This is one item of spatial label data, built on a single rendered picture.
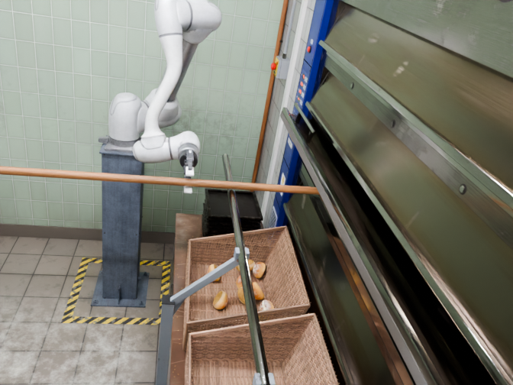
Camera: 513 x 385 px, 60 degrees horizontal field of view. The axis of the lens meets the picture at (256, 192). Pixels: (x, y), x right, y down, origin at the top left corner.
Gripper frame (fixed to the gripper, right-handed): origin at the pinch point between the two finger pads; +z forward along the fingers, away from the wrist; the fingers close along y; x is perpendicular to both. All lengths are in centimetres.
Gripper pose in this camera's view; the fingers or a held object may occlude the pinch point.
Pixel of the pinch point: (188, 180)
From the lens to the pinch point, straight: 174.0
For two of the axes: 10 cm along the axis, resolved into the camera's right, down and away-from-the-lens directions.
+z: 1.4, 5.0, -8.5
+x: -9.8, -0.7, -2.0
